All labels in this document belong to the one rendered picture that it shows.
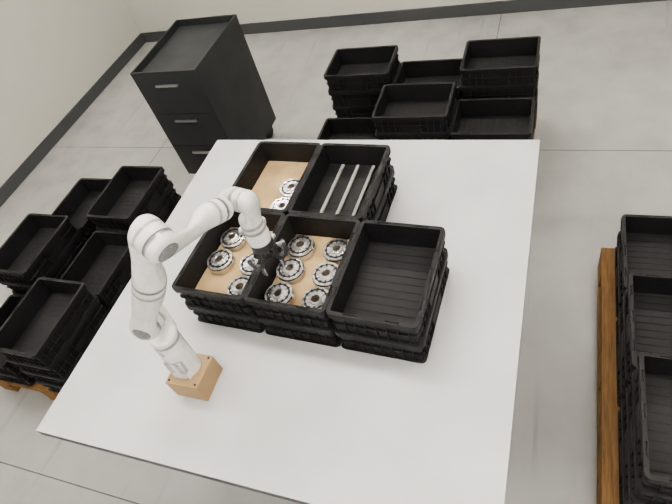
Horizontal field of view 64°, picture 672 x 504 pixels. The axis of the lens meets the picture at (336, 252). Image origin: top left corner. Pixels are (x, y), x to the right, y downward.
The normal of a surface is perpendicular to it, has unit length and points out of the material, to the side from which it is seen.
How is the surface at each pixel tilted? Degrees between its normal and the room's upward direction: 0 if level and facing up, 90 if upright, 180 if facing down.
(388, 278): 0
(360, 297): 0
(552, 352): 0
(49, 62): 90
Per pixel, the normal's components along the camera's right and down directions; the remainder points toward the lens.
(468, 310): -0.23, -0.63
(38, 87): 0.93, 0.07
